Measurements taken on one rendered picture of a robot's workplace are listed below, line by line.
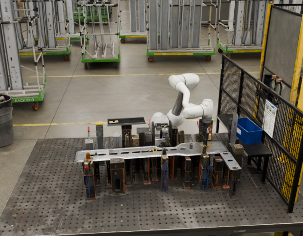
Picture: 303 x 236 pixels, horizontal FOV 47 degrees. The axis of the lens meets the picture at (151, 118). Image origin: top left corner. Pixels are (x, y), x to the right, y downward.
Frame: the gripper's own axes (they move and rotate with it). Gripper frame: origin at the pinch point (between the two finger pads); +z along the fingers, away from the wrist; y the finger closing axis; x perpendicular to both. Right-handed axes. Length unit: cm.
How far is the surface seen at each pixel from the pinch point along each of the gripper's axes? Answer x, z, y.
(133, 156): -68, 6, 7
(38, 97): -211, 74, -356
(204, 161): -7.8, 6.1, 24.8
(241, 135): 35.7, -2.5, -3.8
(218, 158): 7.0, 7.8, 18.3
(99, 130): -96, -4, -30
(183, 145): -19.3, 5.5, -6.3
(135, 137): -63, -3, -12
